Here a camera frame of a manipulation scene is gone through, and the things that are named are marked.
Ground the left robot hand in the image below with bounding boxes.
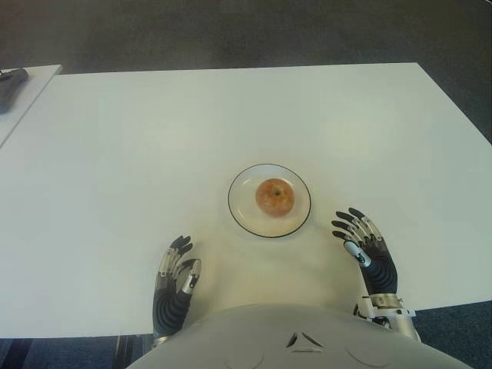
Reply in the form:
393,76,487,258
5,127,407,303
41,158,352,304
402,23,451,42
152,234,203,340

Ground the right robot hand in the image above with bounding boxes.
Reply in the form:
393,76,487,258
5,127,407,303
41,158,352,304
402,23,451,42
331,207,398,298

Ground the red-yellow apple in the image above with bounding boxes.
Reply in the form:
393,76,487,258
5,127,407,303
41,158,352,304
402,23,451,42
254,177,297,218

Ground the white plate with black rim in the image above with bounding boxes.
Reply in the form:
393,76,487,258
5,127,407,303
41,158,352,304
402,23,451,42
227,164,312,238

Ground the grey robot torso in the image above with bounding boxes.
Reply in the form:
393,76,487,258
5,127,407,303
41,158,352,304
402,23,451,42
128,303,478,369

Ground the white side table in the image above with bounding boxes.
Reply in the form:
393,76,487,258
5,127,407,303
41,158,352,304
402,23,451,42
0,64,63,149

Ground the dark grey device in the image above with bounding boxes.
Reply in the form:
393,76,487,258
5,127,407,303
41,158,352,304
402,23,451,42
0,68,29,115

